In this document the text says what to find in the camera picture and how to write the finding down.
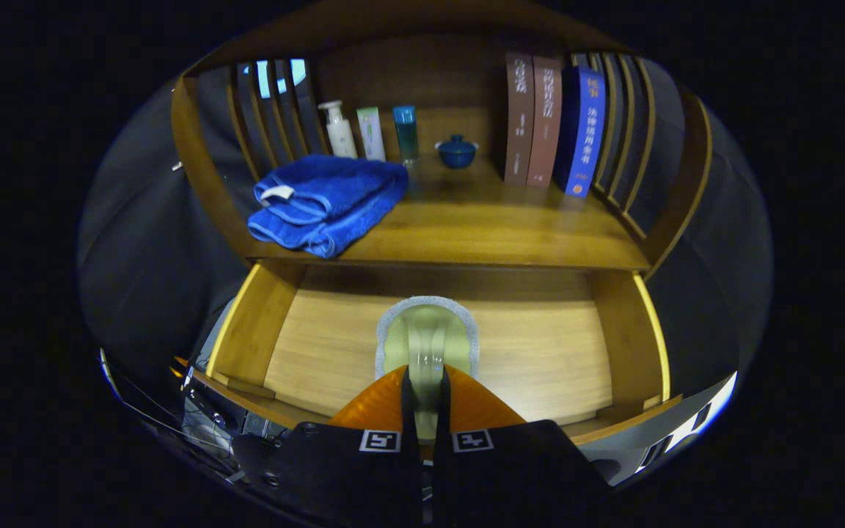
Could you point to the curved wooden drawer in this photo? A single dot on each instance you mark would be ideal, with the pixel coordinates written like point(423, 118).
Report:
point(320, 345)

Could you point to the white and green tube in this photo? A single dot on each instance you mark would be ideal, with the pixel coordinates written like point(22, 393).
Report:
point(371, 136)

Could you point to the wooden countertop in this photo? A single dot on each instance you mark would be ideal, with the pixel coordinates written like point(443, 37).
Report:
point(481, 227)

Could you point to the folded blue towel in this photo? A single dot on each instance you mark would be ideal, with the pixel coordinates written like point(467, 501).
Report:
point(327, 198)

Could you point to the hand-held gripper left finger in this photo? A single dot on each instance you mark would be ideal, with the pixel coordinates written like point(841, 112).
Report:
point(411, 422)

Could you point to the wooden cabinet with slatted sides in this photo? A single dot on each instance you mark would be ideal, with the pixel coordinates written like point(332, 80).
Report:
point(430, 73)

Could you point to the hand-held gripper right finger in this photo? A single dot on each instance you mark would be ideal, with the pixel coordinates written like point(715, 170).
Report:
point(443, 422)

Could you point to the white pump bottle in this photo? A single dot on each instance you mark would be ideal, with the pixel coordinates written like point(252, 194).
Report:
point(339, 136)

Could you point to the teal bottle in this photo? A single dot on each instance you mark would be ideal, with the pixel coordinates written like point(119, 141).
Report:
point(405, 132)

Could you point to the green sponge brush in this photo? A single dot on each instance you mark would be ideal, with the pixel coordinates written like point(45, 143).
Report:
point(426, 330)

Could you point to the blue book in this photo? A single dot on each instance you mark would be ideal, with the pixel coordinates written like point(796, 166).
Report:
point(584, 132)

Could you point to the blue lidded teacup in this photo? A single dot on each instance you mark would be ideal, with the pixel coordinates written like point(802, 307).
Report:
point(457, 152)

